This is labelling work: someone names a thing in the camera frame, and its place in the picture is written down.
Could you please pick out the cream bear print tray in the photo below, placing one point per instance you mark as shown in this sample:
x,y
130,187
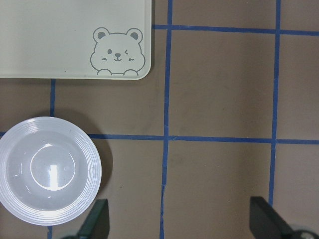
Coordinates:
x,y
75,39

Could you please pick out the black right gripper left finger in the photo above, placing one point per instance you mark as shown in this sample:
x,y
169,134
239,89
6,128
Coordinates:
x,y
96,225

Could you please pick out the white ribbed plastic plate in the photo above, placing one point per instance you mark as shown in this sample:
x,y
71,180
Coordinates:
x,y
50,171

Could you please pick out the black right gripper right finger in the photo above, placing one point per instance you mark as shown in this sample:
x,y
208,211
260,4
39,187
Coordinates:
x,y
266,223

